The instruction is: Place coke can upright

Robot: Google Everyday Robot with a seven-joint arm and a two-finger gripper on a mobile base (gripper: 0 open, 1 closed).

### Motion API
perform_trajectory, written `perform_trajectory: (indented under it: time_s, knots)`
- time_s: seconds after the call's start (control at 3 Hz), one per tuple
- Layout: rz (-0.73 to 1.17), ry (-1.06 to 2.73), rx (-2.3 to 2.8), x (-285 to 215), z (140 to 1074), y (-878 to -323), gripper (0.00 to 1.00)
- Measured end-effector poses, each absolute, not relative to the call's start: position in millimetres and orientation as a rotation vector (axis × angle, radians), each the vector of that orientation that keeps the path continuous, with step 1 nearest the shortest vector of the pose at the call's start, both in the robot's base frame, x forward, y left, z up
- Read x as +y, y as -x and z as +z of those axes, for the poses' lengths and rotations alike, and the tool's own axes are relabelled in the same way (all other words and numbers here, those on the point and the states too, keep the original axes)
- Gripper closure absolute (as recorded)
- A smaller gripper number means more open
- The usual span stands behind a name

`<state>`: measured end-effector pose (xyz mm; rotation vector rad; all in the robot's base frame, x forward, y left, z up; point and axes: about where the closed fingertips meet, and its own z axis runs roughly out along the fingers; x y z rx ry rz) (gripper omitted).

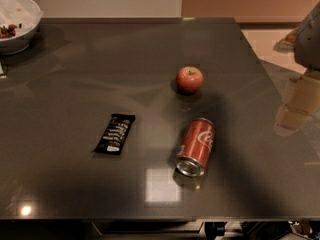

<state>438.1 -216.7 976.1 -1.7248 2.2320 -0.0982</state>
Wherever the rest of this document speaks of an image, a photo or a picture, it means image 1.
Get red apple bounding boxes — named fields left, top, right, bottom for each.
left=176, top=66, right=203, bottom=95

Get red coke can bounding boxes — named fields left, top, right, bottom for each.
left=175, top=118, right=215, bottom=177

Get white bowl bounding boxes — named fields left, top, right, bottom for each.
left=0, top=0, right=43, bottom=55

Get black snack bar wrapper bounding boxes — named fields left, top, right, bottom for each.
left=94, top=113, right=135, bottom=155

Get red fruit pieces in bowl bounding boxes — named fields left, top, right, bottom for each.
left=0, top=24, right=22, bottom=39

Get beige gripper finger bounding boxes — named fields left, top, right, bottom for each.
left=274, top=70, right=320, bottom=136

